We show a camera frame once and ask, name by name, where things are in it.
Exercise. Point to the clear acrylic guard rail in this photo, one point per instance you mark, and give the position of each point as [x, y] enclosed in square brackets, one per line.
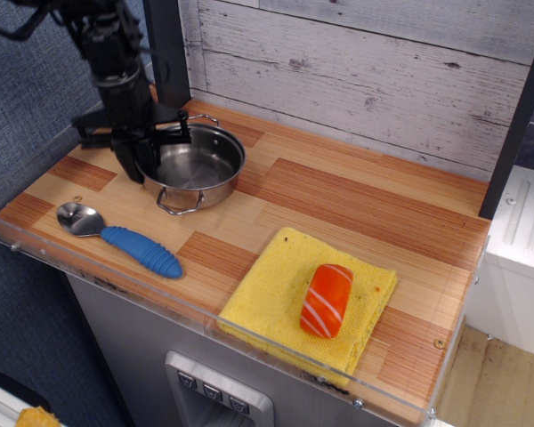
[398, 209]

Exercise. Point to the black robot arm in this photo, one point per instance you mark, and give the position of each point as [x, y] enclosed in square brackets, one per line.
[108, 38]

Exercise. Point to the yellow folded cloth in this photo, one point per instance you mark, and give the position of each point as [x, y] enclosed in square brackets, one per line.
[265, 309]

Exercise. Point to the silver dispenser button panel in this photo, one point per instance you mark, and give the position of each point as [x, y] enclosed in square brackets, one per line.
[205, 397]

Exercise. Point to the dark right frame post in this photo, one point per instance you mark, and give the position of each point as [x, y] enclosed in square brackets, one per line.
[510, 148]

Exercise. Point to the white toy appliance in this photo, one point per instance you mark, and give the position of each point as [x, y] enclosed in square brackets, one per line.
[501, 300]

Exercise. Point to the metal pot with handles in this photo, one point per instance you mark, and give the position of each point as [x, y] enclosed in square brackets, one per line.
[197, 175]

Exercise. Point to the blue handled metal spoon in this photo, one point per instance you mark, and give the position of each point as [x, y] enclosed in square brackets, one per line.
[83, 221]

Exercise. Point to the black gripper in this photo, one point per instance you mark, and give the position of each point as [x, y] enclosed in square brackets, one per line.
[130, 112]

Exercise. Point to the orange salmon sushi toy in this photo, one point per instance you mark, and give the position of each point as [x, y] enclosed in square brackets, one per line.
[325, 301]

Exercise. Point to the grey toy fridge cabinet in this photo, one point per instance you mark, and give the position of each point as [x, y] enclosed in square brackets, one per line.
[134, 335]

